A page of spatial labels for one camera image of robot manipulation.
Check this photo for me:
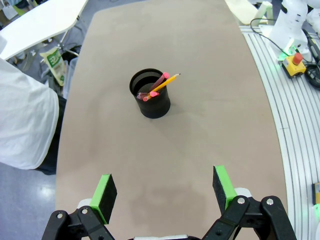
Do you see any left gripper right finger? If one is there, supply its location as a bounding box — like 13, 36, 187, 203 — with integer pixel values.
202, 165, 297, 240

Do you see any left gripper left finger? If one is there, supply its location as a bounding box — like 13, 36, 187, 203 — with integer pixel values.
43, 173, 118, 240

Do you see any dark red pen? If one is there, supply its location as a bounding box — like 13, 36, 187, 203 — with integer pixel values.
136, 92, 151, 103

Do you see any yellow pencil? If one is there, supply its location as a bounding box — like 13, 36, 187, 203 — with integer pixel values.
149, 73, 182, 94

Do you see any black mesh pen holder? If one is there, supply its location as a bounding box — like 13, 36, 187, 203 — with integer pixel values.
129, 68, 172, 119

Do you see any small yellow device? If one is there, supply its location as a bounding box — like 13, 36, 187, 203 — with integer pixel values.
311, 183, 320, 205

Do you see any grey aluminium base platform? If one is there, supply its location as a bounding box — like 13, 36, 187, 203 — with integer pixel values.
238, 23, 320, 240

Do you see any person in white T-shirt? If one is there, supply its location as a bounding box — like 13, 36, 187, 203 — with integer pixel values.
0, 29, 68, 176

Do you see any yellow emergency stop button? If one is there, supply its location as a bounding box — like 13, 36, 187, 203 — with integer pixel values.
281, 52, 307, 79

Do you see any green white snack bag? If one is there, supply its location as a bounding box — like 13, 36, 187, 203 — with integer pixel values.
39, 47, 68, 87

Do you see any beige plastic stand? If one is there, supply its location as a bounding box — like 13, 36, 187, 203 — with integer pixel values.
224, 0, 274, 26

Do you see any white folding table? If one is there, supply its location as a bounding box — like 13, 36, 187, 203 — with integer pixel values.
0, 0, 89, 66

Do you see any black cable bundle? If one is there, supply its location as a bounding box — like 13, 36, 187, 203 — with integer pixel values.
301, 28, 320, 88

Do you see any black emergency stop cable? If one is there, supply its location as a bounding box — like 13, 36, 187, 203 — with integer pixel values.
249, 17, 284, 55

